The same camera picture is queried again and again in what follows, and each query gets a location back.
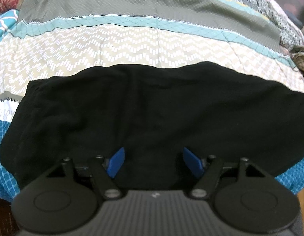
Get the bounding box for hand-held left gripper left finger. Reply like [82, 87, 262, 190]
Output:
[46, 147, 126, 200]

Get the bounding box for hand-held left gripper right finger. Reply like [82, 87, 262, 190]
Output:
[183, 147, 266, 200]

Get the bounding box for black pants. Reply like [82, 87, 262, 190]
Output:
[0, 61, 304, 193]

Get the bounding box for striped patterned bedspread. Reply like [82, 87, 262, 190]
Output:
[0, 0, 304, 199]

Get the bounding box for brown tangled cloth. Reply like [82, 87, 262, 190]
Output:
[290, 44, 304, 87]

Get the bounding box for grey white speckled cloth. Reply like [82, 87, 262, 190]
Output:
[255, 0, 304, 48]

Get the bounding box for teal lattice pillow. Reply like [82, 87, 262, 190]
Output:
[0, 9, 21, 48]

